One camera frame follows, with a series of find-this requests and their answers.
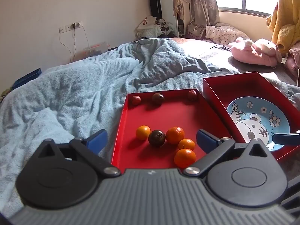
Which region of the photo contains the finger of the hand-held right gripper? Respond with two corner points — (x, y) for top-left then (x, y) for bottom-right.
(273, 132), (300, 146)

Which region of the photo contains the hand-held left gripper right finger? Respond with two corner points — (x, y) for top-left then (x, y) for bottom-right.
(183, 129), (270, 177)

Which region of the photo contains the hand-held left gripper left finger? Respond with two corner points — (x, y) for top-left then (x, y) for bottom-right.
(37, 129), (121, 177)

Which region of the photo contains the large mandarin orange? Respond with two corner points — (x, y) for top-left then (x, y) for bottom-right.
(174, 148), (197, 169)
(166, 127), (185, 145)

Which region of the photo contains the shallow red tray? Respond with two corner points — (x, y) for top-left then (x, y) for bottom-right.
(111, 88), (246, 170)

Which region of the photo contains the blue cartoon print plate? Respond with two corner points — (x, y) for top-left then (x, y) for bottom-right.
(226, 97), (291, 152)

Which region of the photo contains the small yellowish mandarin orange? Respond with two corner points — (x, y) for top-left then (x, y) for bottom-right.
(136, 125), (151, 140)

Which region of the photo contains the dark brown round fruit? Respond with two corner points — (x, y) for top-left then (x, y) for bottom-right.
(152, 93), (164, 105)
(148, 130), (166, 148)

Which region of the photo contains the deep red box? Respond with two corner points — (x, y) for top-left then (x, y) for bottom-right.
(203, 72), (300, 161)

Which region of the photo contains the light blue blanket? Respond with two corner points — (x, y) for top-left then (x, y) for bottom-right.
(0, 37), (300, 216)

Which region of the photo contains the grey bed sheet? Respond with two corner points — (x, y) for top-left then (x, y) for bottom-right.
(194, 41), (298, 85)

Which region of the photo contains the pink towel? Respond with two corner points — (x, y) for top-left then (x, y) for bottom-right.
(289, 43), (300, 71)

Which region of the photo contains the clear plastic box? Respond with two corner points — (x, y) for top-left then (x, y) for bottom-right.
(83, 42), (110, 58)

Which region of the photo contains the pink plush toy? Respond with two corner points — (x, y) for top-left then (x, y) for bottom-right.
(227, 37), (283, 67)

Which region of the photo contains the blue box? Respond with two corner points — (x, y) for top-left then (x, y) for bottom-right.
(12, 68), (42, 89)

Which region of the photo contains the dotted pillow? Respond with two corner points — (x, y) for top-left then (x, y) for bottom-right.
(205, 23), (250, 45)

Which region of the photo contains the yellow fleece robe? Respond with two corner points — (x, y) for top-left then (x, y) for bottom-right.
(266, 0), (300, 55)

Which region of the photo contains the white bag pile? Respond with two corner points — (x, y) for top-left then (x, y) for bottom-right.
(136, 18), (176, 39)

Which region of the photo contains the white shopping bag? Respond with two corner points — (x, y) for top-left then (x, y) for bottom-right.
(137, 16), (157, 31)

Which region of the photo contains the floral curtain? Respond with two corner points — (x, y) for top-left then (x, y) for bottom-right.
(187, 0), (219, 39)

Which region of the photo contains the black hanging garment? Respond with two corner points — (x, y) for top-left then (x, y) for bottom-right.
(150, 0), (162, 20)

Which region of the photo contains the thin charger cable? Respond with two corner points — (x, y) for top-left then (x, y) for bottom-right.
(59, 28), (91, 62)

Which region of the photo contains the white wall socket strip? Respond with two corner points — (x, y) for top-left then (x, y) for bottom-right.
(58, 22), (83, 33)

